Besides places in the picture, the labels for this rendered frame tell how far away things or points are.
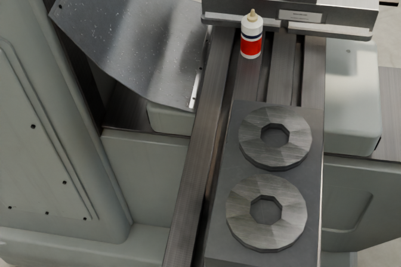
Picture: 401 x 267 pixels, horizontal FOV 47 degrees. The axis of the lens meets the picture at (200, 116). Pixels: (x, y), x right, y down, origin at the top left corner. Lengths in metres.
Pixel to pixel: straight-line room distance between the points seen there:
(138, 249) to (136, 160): 0.43
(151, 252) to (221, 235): 1.00
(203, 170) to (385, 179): 0.48
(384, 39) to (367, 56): 1.28
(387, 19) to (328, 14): 1.55
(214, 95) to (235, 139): 0.29
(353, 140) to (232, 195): 0.51
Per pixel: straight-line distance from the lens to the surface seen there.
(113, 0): 0.98
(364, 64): 1.10
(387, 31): 2.44
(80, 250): 1.57
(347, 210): 1.28
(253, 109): 0.61
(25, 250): 1.67
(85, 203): 1.34
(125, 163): 1.20
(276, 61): 0.92
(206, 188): 0.79
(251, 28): 0.87
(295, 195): 0.54
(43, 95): 0.96
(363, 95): 1.04
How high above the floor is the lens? 1.61
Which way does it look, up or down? 54 degrees down
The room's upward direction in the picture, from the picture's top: 5 degrees counter-clockwise
